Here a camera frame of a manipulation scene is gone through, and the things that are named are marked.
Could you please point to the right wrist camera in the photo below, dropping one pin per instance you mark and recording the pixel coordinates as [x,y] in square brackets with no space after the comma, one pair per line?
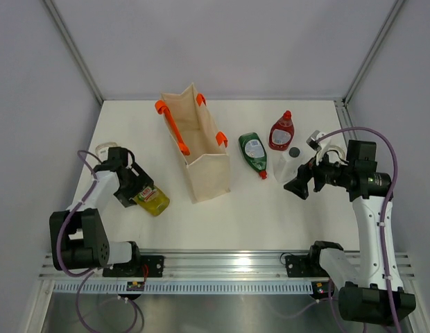
[315,141]

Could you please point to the green dish soap bottle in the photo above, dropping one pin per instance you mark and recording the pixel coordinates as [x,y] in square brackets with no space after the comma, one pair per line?
[254,153]

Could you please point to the white slotted cable duct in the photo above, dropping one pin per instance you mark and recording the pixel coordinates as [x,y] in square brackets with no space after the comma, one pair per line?
[201,287]

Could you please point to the canvas bag orange handles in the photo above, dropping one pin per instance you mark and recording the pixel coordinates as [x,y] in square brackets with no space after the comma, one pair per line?
[202,147]

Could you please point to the yellow dish soap bottle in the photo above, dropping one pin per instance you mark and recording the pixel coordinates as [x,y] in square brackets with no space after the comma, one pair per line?
[152,199]

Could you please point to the right aluminium frame post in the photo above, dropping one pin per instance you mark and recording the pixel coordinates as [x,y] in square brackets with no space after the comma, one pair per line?
[377,43]

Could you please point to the white bottle grey cap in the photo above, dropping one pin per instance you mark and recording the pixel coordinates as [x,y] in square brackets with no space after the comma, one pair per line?
[287,164]

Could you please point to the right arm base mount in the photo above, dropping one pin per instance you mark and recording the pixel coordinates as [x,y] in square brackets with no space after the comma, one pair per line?
[303,266]

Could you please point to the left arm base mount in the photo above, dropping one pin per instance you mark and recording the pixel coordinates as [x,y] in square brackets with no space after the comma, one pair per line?
[150,265]

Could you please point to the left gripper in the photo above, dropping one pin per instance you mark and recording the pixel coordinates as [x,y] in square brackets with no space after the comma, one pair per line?
[141,180]

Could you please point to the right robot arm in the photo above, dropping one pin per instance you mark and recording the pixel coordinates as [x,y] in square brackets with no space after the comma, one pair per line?
[374,292]

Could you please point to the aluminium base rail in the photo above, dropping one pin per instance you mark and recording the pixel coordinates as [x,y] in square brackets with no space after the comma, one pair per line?
[222,265]

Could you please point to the aluminium frame post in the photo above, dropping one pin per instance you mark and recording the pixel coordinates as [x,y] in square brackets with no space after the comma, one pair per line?
[377,43]
[65,35]

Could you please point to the left aluminium frame post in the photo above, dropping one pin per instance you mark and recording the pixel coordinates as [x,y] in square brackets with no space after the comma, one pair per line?
[65,35]

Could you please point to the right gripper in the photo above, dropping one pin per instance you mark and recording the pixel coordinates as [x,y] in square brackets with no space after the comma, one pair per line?
[299,184]

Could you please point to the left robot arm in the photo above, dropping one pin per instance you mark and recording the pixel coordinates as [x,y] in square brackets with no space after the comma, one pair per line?
[79,243]

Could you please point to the red dish soap bottle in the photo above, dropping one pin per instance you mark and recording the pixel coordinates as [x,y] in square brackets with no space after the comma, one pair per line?
[282,132]

